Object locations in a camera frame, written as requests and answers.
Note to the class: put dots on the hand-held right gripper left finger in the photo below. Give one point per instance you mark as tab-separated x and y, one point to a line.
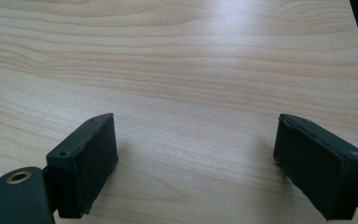
84	168

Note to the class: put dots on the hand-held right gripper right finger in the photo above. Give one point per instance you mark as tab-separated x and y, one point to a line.
317	165

